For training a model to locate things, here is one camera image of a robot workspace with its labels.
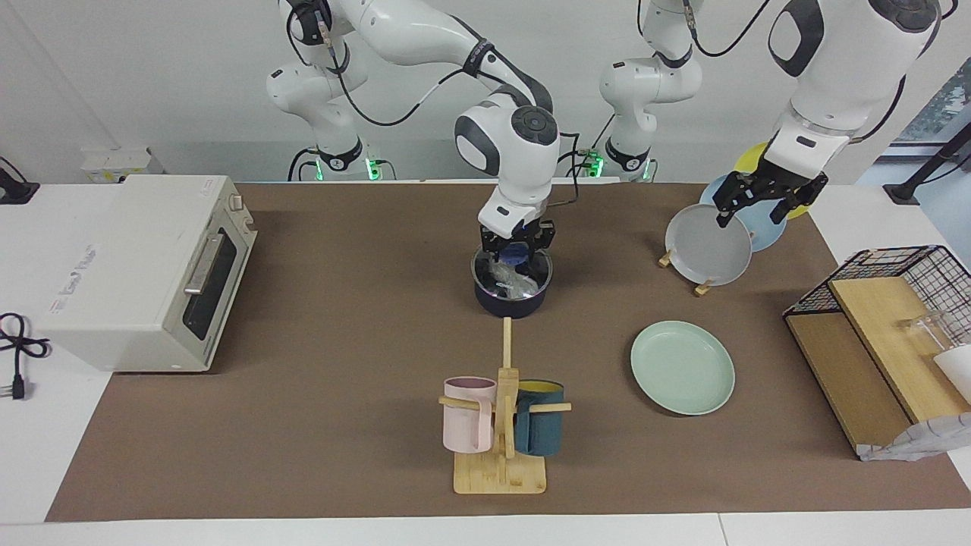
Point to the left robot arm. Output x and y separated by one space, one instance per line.
850 68

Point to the yellow plate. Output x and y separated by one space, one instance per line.
751 158

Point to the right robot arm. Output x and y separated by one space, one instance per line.
425 38

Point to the grey plate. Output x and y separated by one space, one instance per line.
705 246

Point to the dark blue pot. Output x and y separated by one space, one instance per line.
512 303

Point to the clear glass cup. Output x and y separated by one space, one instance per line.
927 330

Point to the grey white plastic bag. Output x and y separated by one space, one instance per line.
922 440

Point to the wooden mug tree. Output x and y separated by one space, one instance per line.
502 474

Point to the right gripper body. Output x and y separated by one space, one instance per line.
519 236

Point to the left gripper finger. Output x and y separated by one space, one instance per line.
732 199
804 199

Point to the light green plate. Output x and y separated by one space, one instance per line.
683 368

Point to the black stand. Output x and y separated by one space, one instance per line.
14 189
922 171

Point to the light blue plate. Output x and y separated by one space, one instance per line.
765 227

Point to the dark teal mug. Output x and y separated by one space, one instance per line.
540 428

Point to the white cup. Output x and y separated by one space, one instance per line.
957 371

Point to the pink mug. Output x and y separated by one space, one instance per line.
468 425

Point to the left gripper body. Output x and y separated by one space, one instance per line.
775 186

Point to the white power strip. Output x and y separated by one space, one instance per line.
117 163

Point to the white toaster oven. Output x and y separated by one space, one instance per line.
129 273

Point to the clear vermicelli packet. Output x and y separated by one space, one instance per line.
510 279

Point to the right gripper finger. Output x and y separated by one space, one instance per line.
490 247
544 241

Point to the wooden plate rack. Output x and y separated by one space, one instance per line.
702 289

